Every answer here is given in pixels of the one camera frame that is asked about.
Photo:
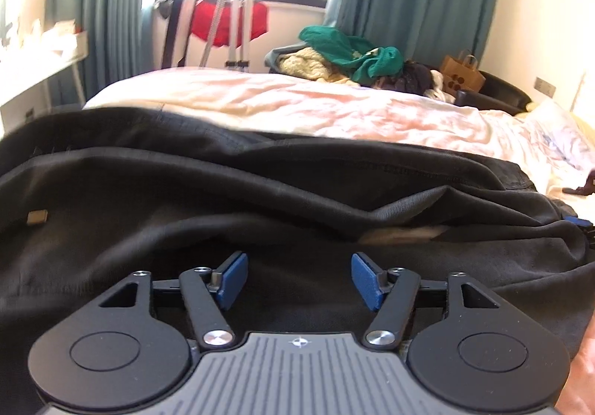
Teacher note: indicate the brown paper bag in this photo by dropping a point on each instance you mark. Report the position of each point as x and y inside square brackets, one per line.
[460, 73]

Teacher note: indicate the yellow garment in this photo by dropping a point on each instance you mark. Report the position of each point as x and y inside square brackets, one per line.
[307, 64]

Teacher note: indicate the black bag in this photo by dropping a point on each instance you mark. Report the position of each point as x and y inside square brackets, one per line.
[167, 1]

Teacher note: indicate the grey wall switch panel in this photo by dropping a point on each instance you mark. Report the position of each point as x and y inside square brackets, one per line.
[545, 87]

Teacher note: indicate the black armchair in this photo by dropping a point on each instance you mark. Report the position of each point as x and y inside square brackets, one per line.
[502, 94]

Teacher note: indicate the white dressing table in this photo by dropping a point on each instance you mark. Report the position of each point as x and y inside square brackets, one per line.
[28, 85]

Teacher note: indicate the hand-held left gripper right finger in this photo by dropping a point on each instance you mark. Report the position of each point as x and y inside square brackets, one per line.
[367, 282]

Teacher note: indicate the white garment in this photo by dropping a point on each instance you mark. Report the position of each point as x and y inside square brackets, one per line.
[437, 87]

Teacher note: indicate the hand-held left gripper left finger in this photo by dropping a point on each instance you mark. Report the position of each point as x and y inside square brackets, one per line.
[232, 278]

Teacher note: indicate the dark grey chair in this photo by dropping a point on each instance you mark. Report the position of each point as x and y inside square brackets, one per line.
[274, 59]

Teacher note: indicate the pink white bed blanket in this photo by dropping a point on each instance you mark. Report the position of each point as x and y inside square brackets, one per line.
[325, 103]

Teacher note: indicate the red garment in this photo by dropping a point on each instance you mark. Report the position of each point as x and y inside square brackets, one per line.
[258, 20]

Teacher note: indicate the silver tripod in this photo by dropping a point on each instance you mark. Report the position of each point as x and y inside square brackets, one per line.
[239, 24]

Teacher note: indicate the green garment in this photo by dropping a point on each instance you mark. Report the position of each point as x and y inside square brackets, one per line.
[334, 43]

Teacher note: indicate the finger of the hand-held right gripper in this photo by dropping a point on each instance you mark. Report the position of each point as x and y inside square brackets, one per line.
[581, 222]
[583, 188]

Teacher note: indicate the black garment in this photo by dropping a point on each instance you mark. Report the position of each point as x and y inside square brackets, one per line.
[416, 75]

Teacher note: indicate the pink blue pillow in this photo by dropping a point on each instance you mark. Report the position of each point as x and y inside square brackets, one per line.
[558, 131]

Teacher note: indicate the black pants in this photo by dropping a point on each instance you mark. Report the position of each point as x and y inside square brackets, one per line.
[279, 192]

